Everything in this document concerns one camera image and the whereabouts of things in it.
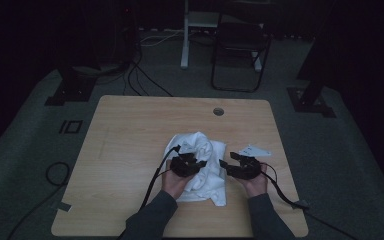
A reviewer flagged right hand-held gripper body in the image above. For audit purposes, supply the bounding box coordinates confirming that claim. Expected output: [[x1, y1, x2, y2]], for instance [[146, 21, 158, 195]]
[[231, 143, 273, 180]]

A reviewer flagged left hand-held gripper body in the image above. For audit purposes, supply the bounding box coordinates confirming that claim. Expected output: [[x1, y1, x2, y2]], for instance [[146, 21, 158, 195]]
[[169, 141, 198, 178]]

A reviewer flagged white ruffled skirt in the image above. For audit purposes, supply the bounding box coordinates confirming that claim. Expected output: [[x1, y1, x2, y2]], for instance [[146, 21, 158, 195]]
[[162, 131, 229, 207]]

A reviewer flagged person's right hand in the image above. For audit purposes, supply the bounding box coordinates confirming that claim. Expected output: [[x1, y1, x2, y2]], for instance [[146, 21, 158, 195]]
[[234, 162, 270, 199]]

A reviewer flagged person's left hand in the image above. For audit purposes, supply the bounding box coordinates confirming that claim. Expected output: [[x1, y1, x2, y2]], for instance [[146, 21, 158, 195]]
[[161, 159, 195, 201]]

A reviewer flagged grey tape strip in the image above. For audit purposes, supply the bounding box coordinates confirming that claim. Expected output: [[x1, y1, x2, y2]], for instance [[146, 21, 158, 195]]
[[290, 198, 310, 211], [50, 200, 73, 213]]

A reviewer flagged black stand with flat base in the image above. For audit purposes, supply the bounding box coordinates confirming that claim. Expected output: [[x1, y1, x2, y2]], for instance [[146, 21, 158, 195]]
[[44, 64, 98, 107], [286, 33, 337, 119]]

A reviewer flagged black folding chair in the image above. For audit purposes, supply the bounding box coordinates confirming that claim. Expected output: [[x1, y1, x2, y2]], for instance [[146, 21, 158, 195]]
[[210, 14, 272, 94]]

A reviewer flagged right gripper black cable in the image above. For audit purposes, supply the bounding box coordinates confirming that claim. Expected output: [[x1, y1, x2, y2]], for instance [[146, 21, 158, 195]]
[[260, 162, 359, 240]]

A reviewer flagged black floor cable bundle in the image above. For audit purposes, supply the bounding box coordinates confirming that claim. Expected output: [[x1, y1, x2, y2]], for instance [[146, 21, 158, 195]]
[[122, 46, 175, 98]]

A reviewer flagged white floor cable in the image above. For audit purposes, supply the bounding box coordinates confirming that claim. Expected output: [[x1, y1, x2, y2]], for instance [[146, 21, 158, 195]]
[[139, 28, 186, 48]]

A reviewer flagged white desk frame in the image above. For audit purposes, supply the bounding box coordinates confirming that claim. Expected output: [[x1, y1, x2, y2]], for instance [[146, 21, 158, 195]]
[[179, 0, 264, 73]]

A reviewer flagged black looped floor cable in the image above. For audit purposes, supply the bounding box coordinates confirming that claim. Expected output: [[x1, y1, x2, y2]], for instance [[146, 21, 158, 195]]
[[6, 161, 72, 240]]

